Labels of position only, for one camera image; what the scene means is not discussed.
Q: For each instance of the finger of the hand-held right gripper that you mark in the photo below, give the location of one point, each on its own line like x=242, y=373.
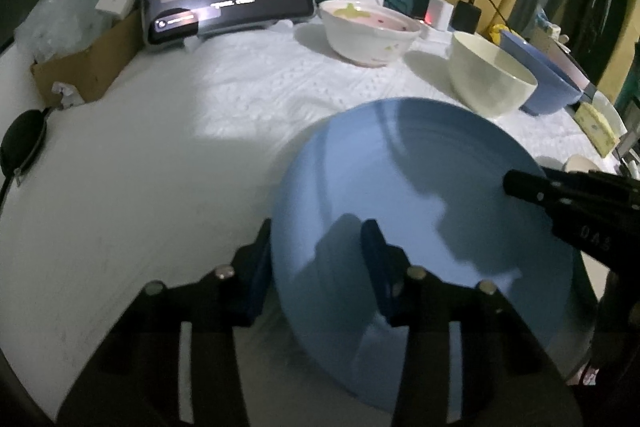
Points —
x=522, y=187

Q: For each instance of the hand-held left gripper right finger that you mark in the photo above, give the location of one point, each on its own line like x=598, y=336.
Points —
x=375, y=257

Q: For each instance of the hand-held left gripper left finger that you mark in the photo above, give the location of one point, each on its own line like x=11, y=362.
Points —
x=260, y=267

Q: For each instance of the blue plate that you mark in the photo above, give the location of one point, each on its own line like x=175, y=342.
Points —
x=425, y=187

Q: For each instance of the large blue bowl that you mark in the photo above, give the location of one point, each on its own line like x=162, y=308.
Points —
x=545, y=93

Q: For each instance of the cream bowl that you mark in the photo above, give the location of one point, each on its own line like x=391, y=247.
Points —
x=480, y=82

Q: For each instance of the strawberry print pink bowl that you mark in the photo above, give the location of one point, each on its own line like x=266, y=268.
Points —
x=360, y=42

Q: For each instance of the yellow sponge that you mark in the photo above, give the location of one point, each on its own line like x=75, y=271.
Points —
x=597, y=129

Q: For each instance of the small pink bowl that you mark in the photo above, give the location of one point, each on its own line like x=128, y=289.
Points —
x=572, y=69

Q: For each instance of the yellow packet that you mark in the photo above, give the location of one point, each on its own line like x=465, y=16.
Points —
x=497, y=34

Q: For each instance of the white power strip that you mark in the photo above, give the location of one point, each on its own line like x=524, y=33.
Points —
x=437, y=34

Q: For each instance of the black charger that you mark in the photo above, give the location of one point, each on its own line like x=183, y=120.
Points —
x=465, y=17

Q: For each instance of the white charger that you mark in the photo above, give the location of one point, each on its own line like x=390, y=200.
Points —
x=441, y=9

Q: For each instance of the clear tablet stand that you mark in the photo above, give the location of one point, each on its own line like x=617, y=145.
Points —
x=191, y=44

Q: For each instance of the cardboard box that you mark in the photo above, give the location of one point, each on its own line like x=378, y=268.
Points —
x=85, y=67

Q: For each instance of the black round pouch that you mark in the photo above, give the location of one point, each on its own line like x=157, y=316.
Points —
x=22, y=139

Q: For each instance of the clear plastic bag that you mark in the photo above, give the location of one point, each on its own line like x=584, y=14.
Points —
x=65, y=7

